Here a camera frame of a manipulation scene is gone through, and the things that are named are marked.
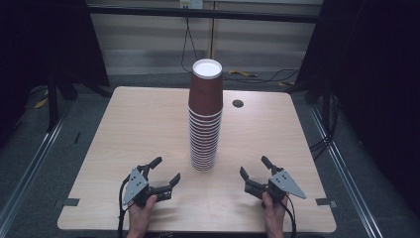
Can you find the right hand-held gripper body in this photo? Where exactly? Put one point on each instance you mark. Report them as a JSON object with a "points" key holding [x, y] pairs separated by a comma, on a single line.
{"points": [[284, 183]]}

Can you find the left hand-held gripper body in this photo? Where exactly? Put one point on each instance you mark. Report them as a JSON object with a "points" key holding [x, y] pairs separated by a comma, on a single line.
{"points": [[135, 185]]}

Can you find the stack of brown paper cups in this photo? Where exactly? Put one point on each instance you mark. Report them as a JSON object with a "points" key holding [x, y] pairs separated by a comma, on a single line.
{"points": [[201, 145]]}

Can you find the person's left hand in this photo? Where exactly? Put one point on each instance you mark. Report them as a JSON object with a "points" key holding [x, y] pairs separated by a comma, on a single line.
{"points": [[138, 219]]}

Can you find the person's right hand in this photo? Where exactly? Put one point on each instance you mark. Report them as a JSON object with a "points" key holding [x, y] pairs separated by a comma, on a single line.
{"points": [[274, 218]]}

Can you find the grey tape piece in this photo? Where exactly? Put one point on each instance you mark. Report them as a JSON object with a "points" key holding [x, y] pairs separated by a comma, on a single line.
{"points": [[325, 202], [71, 202]]}

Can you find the black round table grommet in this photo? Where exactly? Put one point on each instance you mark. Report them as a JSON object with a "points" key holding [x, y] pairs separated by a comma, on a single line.
{"points": [[237, 103]]}

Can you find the yellow tool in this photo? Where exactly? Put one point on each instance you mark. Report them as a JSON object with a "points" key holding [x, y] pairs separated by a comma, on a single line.
{"points": [[241, 72]]}

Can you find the black metal stand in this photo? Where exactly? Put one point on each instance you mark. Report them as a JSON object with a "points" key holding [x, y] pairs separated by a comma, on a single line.
{"points": [[52, 99]]}

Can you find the yellow strip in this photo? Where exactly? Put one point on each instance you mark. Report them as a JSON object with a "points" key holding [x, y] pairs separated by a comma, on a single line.
{"points": [[41, 102]]}

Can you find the black horizontal bar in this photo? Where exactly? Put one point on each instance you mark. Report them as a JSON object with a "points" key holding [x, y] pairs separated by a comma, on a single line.
{"points": [[198, 14]]}

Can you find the metal floor rail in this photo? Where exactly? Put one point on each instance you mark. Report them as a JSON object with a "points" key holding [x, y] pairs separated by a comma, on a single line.
{"points": [[29, 172], [346, 178]]}

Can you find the white wall outlet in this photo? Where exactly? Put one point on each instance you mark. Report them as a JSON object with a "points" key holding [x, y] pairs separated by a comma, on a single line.
{"points": [[191, 3]]}

